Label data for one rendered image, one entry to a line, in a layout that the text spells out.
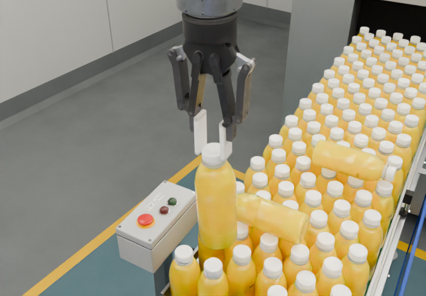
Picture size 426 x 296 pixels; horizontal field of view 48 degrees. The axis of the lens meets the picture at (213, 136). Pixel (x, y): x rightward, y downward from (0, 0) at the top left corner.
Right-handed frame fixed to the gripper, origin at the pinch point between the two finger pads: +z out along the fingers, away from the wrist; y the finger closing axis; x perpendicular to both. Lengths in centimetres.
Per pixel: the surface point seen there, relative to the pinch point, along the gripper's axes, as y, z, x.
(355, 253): 22.6, 35.9, 20.9
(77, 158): -171, 141, 131
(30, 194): -172, 141, 89
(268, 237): 4.3, 35.5, 17.0
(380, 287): 29, 57, 33
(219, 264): -2.1, 35.4, 5.2
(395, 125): 22, 36, 78
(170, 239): -17.9, 40.3, 11.0
